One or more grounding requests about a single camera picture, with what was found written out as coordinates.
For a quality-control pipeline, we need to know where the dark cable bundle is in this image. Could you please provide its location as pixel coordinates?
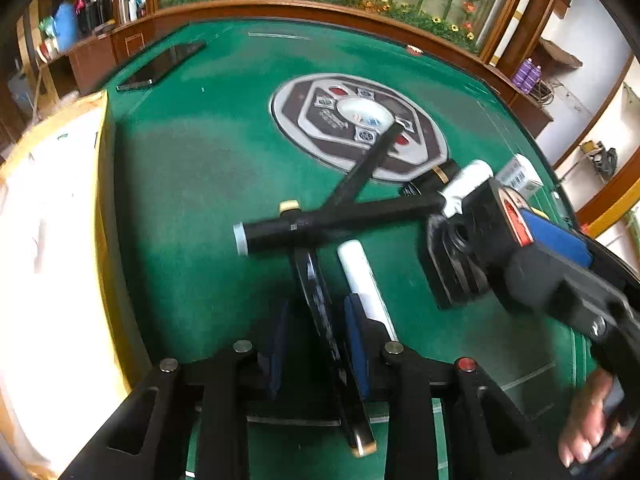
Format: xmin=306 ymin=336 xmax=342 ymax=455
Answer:
xmin=581 ymin=140 xmax=619 ymax=174

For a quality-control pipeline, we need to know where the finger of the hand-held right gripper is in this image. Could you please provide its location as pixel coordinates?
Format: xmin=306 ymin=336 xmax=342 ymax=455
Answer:
xmin=520 ymin=210 xmax=640 ymax=311
xmin=507 ymin=247 xmax=631 ymax=336

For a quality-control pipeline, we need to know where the person's right hand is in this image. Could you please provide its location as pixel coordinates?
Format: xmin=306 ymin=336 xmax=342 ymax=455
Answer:
xmin=557 ymin=367 xmax=613 ymax=467

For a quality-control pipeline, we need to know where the blue thermos jug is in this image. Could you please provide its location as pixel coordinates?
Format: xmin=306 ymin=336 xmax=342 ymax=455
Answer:
xmin=54 ymin=2 xmax=80 ymax=53

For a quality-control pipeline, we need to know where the slim matte black stick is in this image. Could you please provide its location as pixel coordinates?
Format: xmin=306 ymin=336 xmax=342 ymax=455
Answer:
xmin=319 ymin=129 xmax=404 ymax=222

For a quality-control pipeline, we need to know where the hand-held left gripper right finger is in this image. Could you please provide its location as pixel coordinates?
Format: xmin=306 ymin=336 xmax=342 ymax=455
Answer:
xmin=345 ymin=295 xmax=571 ymax=480

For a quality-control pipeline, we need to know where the black item with gold band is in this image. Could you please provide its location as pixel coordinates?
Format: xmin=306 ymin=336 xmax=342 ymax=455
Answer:
xmin=400 ymin=157 xmax=462 ymax=199

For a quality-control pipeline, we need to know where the white tube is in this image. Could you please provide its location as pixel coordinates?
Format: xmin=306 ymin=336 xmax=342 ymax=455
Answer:
xmin=337 ymin=240 xmax=399 ymax=342

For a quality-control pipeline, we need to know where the black smartphone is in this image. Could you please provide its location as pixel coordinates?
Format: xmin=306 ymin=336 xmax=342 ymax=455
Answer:
xmin=116 ymin=40 xmax=207 ymax=92

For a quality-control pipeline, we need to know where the glossy black stick gold cap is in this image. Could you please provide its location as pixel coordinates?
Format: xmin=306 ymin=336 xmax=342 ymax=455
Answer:
xmin=291 ymin=246 xmax=377 ymax=457

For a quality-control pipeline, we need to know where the black cylinder with white end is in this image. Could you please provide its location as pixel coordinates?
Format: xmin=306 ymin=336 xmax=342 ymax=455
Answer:
xmin=233 ymin=194 xmax=447 ymax=257

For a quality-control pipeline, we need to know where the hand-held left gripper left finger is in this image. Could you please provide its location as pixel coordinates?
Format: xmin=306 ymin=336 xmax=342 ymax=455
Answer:
xmin=60 ymin=302 xmax=296 ymax=480

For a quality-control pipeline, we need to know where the small white labelled box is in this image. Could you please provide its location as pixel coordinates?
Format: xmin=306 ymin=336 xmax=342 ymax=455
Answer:
xmin=494 ymin=153 xmax=544 ymax=197

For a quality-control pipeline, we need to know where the grey table centre control panel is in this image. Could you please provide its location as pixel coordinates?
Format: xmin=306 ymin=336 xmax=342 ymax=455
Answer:
xmin=270 ymin=74 xmax=450 ymax=184

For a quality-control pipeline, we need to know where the black thermos jug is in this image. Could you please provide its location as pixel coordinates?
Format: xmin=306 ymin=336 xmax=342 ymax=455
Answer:
xmin=75 ymin=0 xmax=109 ymax=36

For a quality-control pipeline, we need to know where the short white cylinder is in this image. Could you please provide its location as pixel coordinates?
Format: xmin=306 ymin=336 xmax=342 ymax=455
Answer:
xmin=439 ymin=159 xmax=494 ymax=217

